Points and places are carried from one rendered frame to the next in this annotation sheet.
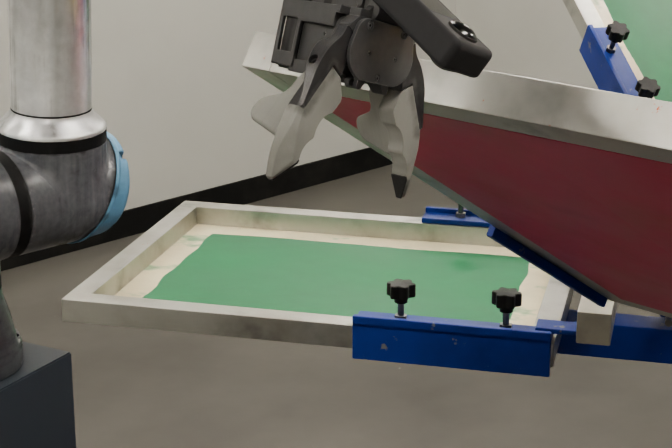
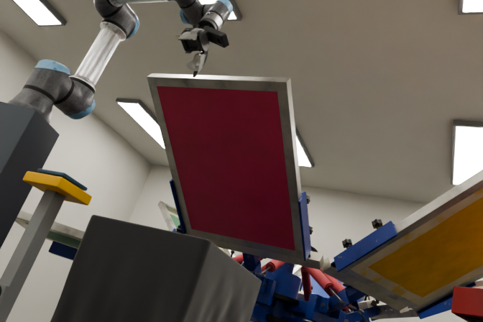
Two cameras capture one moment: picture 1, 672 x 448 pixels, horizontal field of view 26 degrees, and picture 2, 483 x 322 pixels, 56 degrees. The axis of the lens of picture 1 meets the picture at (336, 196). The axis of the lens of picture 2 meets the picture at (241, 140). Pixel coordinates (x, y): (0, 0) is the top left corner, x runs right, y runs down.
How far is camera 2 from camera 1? 1.13 m
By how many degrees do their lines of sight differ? 43
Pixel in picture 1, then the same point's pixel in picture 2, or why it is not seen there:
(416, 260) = not seen: hidden behind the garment
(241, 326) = (63, 228)
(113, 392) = not seen: outside the picture
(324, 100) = (193, 35)
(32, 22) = (94, 55)
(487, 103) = (213, 77)
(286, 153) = (184, 37)
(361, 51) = (202, 35)
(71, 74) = (96, 72)
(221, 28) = not seen: hidden behind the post
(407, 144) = (200, 65)
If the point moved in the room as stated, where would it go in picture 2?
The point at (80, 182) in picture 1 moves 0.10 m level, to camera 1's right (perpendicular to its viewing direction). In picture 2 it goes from (85, 95) to (110, 106)
